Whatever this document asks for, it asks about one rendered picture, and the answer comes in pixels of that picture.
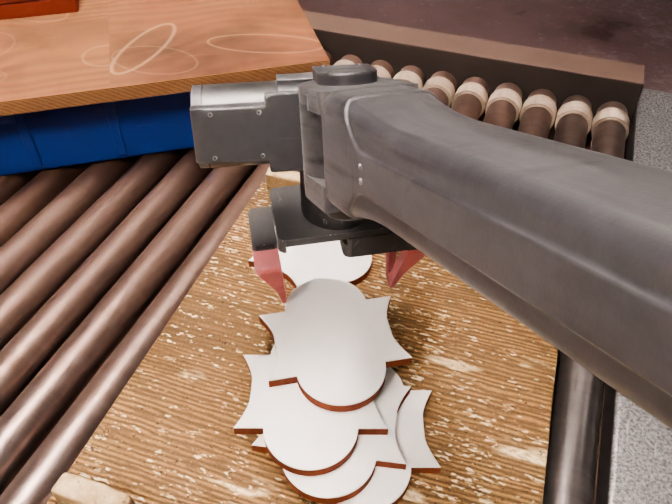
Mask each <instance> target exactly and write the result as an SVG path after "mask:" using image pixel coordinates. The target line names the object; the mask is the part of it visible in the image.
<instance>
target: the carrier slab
mask: <svg viewBox="0 0 672 504"><path fill-rule="evenodd" d="M268 206H271V202H270V191H269V190H267V186H266V183H264V182H262V183H261V185H260V186H259V188H258V189H257V191H256V192H255V194H254V195H253V197H252V198H251V200H250V201H249V203H248V204H247V206H246V207H245V209H244V210H243V211H242V213H241V214H240V216H239V217H238V219H237V220H236V222H235V223H234V225H233V226H232V228H231V229H230V231H229V232H228V234H227V235H226V237H225V238H224V240H223V241H222V243H221V244H220V246H219V247H218V249H217V250H216V252H215V253H214V255H213V256H212V258H211V259H210V261H209V262H208V264H207V265H206V267H205V268H204V270H203V271H202V273H201V274H200V276H199V277H198V278H197V280H196V281H195V283H194V284H193V286H192V287H191V289H190V290H189V292H188V293H187V295H186V296H185V298H184V299H183V301H182V302H181V304H180V305H179V307H178V308H177V310H176V311H175V313H174V314H173V316H172V317H171V319H170V320H169V322H168V323H167V325H166V326H165V328H164V329H163V331H162V332H161V334H160V335H159V337H158V338H157V340H156V341H155V342H154V344H153V345H152V347H151V348H150V350H149V351H148V353H147V354H146V356H145V357H144V359H143V360H142V362H141V363H140V365H139V366H138V368H137V369H136V371H135V372H134V374H133V375H132V377H131V378H130V380H129V381H128V383H127V384H126V386H125V387H124V389H123V390H122V392H121V393H120V395H119V396H118V398H117V399H116V401H115V402H114V404H113V405H112V407H111V408H110V409H109V411H108V412H107V414H106V415H105V417H104V418H103V420H102V421H101V423H100V424H99V426H98V427H97V429H96V430H95V432H94V433H93V435H92V436H91V438H90V439H89V441H88V442H87V444H86V445H85V447H84V448H83V450H82V451H81V453H80V454H79V456H78V457H77V459H76V460H75V462H74V463H73V465H72V466H71V468H70V469H69V471H68V472H67V473H70V474H74V475H78V476H81V477H84V478H87V479H89V480H92V481H95V482H99V483H103V484H105V485H107V486H109V487H111V488H112V489H114V490H116V491H119V492H123V493H126V494H129V495H131V496H132V498H133V499H134V501H135V503H136V504H323V503H317V502H313V501H310V500H308V499H306V498H304V497H302V496H301V495H299V494H298V493H297V492H296V491H294V490H293V489H292V487H291V486H290V485H289V484H288V482H287V480H286V478H285V476H284V474H283V470H282V467H280V466H279V465H278V464H277V463H276V462H275V461H274V460H273V459H272V458H271V456H270V455H269V453H265V452H257V451H252V444H253V443H254V442H255V441H256V440H257V438H258V437H259V436H260V435H261V434H234V429H233V428H234V427H235V425H236V424H237V422H238V421H239V420H240V418H241V417H242V415H243V414H244V412H245V410H246V408H247V406H248V404H249V401H250V394H251V386H252V377H251V374H250V372H249V370H248V367H247V365H246V363H245V362H244V356H243V355H271V351H272V348H273V346H274V344H275V342H274V340H273V338H272V336H271V335H270V333H269V332H268V331H267V330H266V328H265V327H264V326H263V325H262V324H261V323H260V320H259V315H266V314H272V313H279V312H285V304H286V303H282V301H281V299H280V297H279V295H278V294H277V292H276V290H275V289H273V288H272V287H271V286H270V285H268V284H267V283H266V282H265V281H264V280H262V279H261V278H260V277H259V276H258V275H257V274H256V272H255V268H254V267H249V263H248V260H249V259H251V258H252V257H253V251H252V244H251V236H250V228H249V220H248V211H249V210H250V209H252V208H259V207H268ZM355 287H357V288H358V289H359V290H360V291H361V292H362V294H363V295H364V297H365V299H373V298H380V297H386V296H391V299H390V305H389V308H388V312H387V320H388V323H389V326H390V329H391V332H392V335H393V337H394V339H395V340H396V342H397V343H398V344H399V345H400V346H401V347H402V348H403V349H404V350H405V351H406V352H407V353H408V354H409V355H410V356H411V357H412V363H411V364H408V365H402V366H396V367H391V368H392V369H393V370H394V371H395V372H396V373H397V374H398V376H399V377H400V379H401V381H402V383H403V386H410V387H411V390H432V393H431V397H430V399H429V401H428V403H427V405H426V408H425V410H424V413H423V424H424V433H425V440H426V443H427V445H428V447H429V449H430V451H431V453H432V455H433V456H434V458H435V459H436V461H437V462H438V464H439V465H440V467H441V471H440V473H411V476H410V482H409V486H408V489H407V491H406V493H405V495H404V496H403V498H402V499H401V500H400V502H399V503H398V504H543V495H544V485H545V475H546V465H547V455H548V445H549V435H550V425H551V415H552V404H553V394H554V384H555V374H556V364H557V354H558V349H557V348H556V347H554V346H553V345H552V344H550V343H549V342H547V341H546V340H545V339H543V338H542V337H540V336H539V335H537V334H536V333H535V332H533V331H532V330H530V329H529V328H528V327H526V326H525V325H523V324H522V323H521V322H519V321H518V320H516V319H515V318H514V317H512V316H511V315H509V314H508V313H507V312H505V311H504V310H502V309H501V308H499V307H498V306H497V305H495V304H494V303H492V302H491V301H490V300H488V299H487V298H485V297H484V296H483V295H481V294H480V293H478V292H477V291H476V290H474V289H473V288H471V287H470V286H468V285H467V284H466V283H464V282H463V281H461V280H460V279H459V278H457V277H456V276H454V275H453V274H452V273H450V272H449V271H447V270H446V269H445V268H443V267H442V266H440V265H439V264H438V263H436V262H435V261H433V260H432V259H430V258H429V257H428V256H426V255H425V256H424V257H423V258H422V259H421V260H420V261H418V262H417V263H416V264H415V265H414V266H413V267H411V268H410V269H409V270H408V271H407V272H406V273H405V274H404V275H403V276H402V277H401V278H400V280H399V281H398V282H397V284H396V285H395V286H394V287H393V288H390V287H389V284H388V281H387V278H386V253H381V254H374V255H372V267H371V271H370V273H369V275H368V276H367V277H366V278H365V280H363V281H362V282H361V283H359V284H357V285H355Z"/></svg>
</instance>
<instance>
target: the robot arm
mask: <svg viewBox="0 0 672 504"><path fill-rule="evenodd" d="M190 97H191V107H190V108H189V110H190V118H191V127H192V134H193V141H194V149H195V157H196V162H197V163H199V166H200V168H216V167H230V166H245V165H260V164H270V171H271V172H283V171H297V170H299V173H300V185H293V186H284V187H276V188H273V189H271V190H270V202H271V206H268V207H259V208H252V209H250V210H249V211H248V220H249V228H250V236H251V244H252V251H253V259H254V267H255V272H256V274H257V275H258V276H259V277H260V278H261V279H262V280H264V281H265V282H266V283H267V284H268V285H270V286H271V287H272V288H273V289H275V290H276V292H277V294H278V295H279V297H280V299H281V301H282V303H286V302H287V299H286V291H285V285H284V279H283V273H282V267H281V262H280V256H279V251H280V252H282V253H286V252H287V249H286V247H292V246H300V245H307V244H315V243H323V242H331V241H339V240H340V245H341V249H342V252H343V254H344V256H346V257H358V256H366V255H374V254H381V253H386V278H387V281H388V284H389V287H390V288H393V287H394V286H395V285H396V284H397V282H398V281H399V280H400V278H401V277H402V276H403V275H404V274H405V273H406V272H407V271H408V270H409V269H410V268H411V267H413V266H414V265H415V264H416V263H417V262H418V261H420V260H421V259H422V258H423V257H424V256H425V255H426V256H428V257H429V258H430V259H432V260H433V261H435V262H436V263H438V264H439V265H440V266H442V267H443V268H445V269H446V270H447V271H449V272H450V273H452V274H453V275H454V276H456V277H457V278H459V279H460V280H461V281H463V282H464V283H466V284H467V285H468V286H470V287H471V288H473V289H474V290H476V291H477V292H478V293H480V294H481V295H483V296H484V297H485V298H487V299H488V300H490V301H491V302H492V303H494V304H495V305H497V306H498V307H499V308H501V309H502V310H504V311H505V312H507V313H508V314H509V315H511V316H512V317H514V318H515V319H516V320H518V321H519V322H521V323H522V324H523V325H525V326H526V327H528V328H529V329H530V330H532V331H533V332H535V333H536V334H537V335H539V336H540V337H542V338H543V339H545V340H546V341H547V342H549V343H550V344H552V345H553V346H554V347H556V348H557V349H559V350H560V351H561V352H563V353H564V354H566V355H567V356H568V357H570V358H571V359H573V360H574V361H575V362H577V363H578V364H580V365H581V366H583V367H584V368H585V369H587V370H588V371H590V372H591V373H592V374H594V375H595V376H597V377H598V378H599V379H601V380H602V381H604V382H605V383H606V384H608V385H609V386H611V387H612V388H614V389H615V390H616V391H618V392H619V393H621V394H622V395H623V396H625V397H626V398H628V399H629V400H630V401H632V402H633V403H635V404H636V405H637V406H639V407H640V408H642V409H643V410H644V411H646V412H647V413H649V414H650V415H652V416H653V417H654V418H656V419H657V420H659V421H660V422H661V423H663V424H664V425H666V426H667V427H668V428H670V429H671V430H672V172H671V171H667V170H664V169H660V168H656V167H652V166H648V165H645V164H641V163H637V162H633V161H629V160H626V159H622V158H618V157H614V156H610V155H607V154H603V153H599V152H595V151H591V150H588V149H584V148H580V147H576V146H572V145H569V144H565V143H561V142H557V141H553V140H550V139H546V138H542V137H538V136H534V135H531V134H527V133H523V132H519V131H515V130H512V129H508V128H504V127H500V126H496V125H493V124H489V123H485V122H481V121H478V120H475V119H472V118H469V117H466V116H464V115H462V114H460V113H458V112H456V111H454V110H452V109H451V108H449V107H447V106H446V105H444V104H443V102H442V101H441V100H440V99H439V98H438V97H437V96H436V95H435V94H434V93H432V92H430V91H427V90H423V89H419V83H414V82H408V81H403V80H398V79H393V78H386V77H377V68H375V67H373V66H371V65H369V64H360V63H357V64H349V65H332V66H325V65H322V66H314V67H312V72H307V73H290V74H276V80H275V81H257V82H240V83H223V84H206V85H192V87H191V96H190ZM275 230H276V232H275ZM277 244H278V245H277ZM278 249H279V250H278ZM397 251H400V254H399V256H398V258H397V260H396V257H397Z"/></svg>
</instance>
